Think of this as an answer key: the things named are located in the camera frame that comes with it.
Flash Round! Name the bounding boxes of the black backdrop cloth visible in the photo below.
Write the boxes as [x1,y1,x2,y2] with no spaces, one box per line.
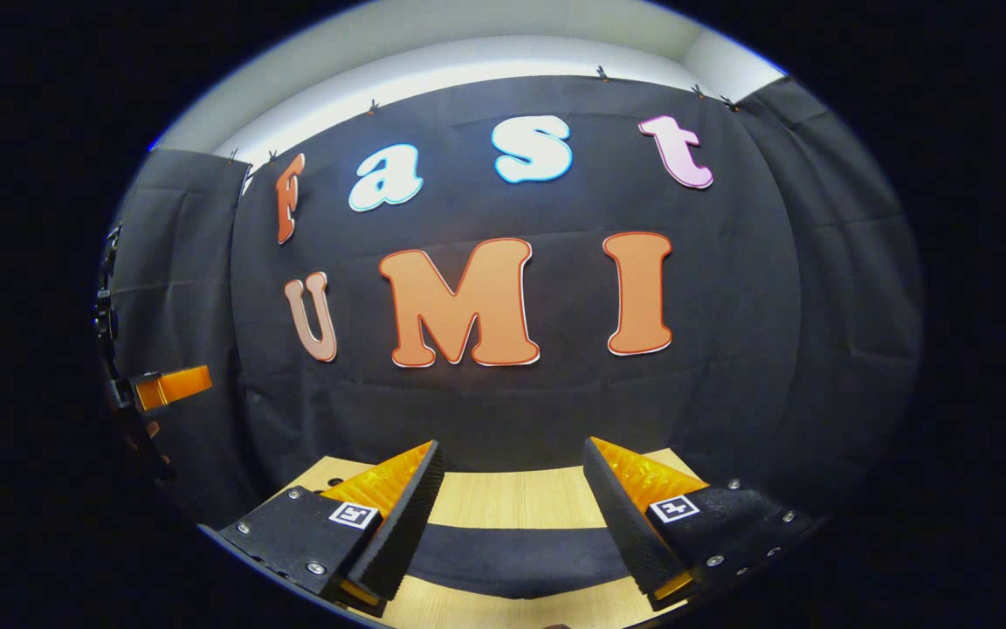
[101,74,925,525]

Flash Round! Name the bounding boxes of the row of small backdrop clips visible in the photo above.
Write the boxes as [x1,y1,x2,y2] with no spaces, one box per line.
[225,65,741,167]

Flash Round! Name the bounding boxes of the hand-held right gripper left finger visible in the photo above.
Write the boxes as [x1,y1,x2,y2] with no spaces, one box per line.
[217,439,445,617]

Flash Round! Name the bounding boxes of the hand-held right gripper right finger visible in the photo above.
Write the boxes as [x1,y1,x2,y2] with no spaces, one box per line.
[580,437,827,612]

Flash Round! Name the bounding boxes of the black jeans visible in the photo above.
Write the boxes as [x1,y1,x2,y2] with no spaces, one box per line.
[403,522,635,602]

